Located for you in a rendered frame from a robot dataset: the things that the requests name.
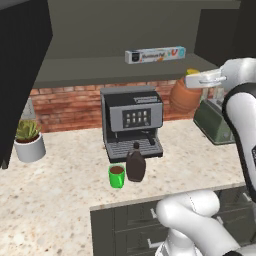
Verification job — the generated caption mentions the dark brown syrup bottle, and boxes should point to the dark brown syrup bottle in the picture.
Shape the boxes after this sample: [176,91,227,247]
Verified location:
[125,141,147,183]

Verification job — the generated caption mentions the green mug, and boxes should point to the green mug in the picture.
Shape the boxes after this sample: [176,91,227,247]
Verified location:
[108,164,126,190]

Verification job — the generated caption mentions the orange honey bottle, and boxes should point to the orange honey bottle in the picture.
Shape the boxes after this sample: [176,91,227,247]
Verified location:
[169,68,205,115]

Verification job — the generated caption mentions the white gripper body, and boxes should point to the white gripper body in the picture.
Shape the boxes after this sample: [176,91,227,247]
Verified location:
[184,67,228,90]

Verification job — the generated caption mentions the white wall outlet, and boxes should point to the white wall outlet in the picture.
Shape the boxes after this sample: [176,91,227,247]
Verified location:
[20,97,37,121]

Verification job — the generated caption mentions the dark grey drawer front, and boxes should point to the dark grey drawer front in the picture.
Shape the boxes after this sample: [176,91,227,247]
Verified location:
[114,226,169,256]
[114,199,162,232]

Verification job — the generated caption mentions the dark grey drawer unit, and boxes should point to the dark grey drawer unit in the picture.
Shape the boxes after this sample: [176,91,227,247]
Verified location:
[89,185,256,256]

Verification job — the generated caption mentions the open grey wall cabinet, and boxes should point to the open grey wall cabinet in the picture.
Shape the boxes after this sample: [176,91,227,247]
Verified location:
[32,0,242,90]

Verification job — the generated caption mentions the grey black coffee machine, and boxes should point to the grey black coffee machine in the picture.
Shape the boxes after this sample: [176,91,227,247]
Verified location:
[99,85,165,164]

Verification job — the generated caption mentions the potted plant in white pot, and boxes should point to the potted plant in white pot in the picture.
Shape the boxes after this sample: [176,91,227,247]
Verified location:
[13,118,47,164]

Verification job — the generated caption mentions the green toaster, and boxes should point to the green toaster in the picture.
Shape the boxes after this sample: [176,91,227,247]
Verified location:
[192,98,236,146]

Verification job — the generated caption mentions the foil box with print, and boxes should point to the foil box with print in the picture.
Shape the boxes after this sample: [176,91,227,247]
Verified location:
[124,45,187,65]

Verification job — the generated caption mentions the black cabinet door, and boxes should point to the black cabinet door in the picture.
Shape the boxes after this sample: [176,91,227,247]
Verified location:
[193,0,256,68]
[0,0,54,171]

